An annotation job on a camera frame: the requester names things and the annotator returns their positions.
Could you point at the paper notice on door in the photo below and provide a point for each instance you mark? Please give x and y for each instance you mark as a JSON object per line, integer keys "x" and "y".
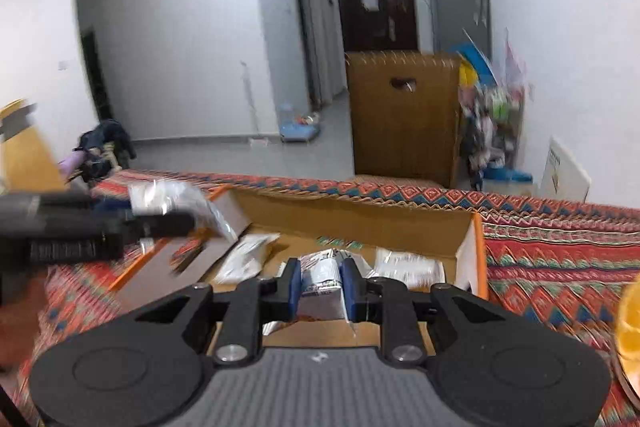
{"x": 370, "y": 0}

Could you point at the cluttered storage rack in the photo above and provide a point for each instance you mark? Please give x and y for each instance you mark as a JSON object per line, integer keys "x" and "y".
{"x": 492, "y": 122}

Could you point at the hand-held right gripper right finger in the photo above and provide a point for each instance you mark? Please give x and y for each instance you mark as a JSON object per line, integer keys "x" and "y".
{"x": 349, "y": 289}

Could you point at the bowl of orange peels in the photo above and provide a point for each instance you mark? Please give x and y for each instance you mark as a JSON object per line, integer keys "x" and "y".
{"x": 630, "y": 337}

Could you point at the blue pet bed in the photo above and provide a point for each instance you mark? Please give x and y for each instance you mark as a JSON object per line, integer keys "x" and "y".
{"x": 300, "y": 131}

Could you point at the dark brown door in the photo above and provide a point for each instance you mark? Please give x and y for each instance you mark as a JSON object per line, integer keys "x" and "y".
{"x": 385, "y": 27}

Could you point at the yellow thermos jug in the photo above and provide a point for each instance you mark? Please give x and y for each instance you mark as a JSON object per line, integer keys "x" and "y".
{"x": 27, "y": 152}

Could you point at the red cardboard box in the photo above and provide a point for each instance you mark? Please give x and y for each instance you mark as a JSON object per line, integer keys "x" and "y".
{"x": 350, "y": 212}

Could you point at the white mop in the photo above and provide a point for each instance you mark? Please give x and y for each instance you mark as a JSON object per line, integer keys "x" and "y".
{"x": 249, "y": 107}

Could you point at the silver black-print snack packet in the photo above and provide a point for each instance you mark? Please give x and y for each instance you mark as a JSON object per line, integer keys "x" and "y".
{"x": 322, "y": 287}

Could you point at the brown cardboard carton on floor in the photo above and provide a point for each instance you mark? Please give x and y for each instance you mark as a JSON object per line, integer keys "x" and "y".
{"x": 402, "y": 127}

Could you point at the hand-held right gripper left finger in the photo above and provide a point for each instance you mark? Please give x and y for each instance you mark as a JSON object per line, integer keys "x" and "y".
{"x": 294, "y": 289}

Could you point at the white snack packet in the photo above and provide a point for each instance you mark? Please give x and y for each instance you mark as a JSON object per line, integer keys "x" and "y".
{"x": 247, "y": 257}
{"x": 407, "y": 269}

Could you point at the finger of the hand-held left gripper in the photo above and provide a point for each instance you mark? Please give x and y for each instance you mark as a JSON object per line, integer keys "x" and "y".
{"x": 160, "y": 225}
{"x": 114, "y": 208}

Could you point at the crinkled silver snack packet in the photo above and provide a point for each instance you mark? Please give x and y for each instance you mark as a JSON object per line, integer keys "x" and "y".
{"x": 175, "y": 199}

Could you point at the person's left forearm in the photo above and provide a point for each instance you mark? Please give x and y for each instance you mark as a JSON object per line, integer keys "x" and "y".
{"x": 20, "y": 322}

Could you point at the white flat board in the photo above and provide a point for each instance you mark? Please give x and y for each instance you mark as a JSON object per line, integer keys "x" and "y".
{"x": 565, "y": 172}

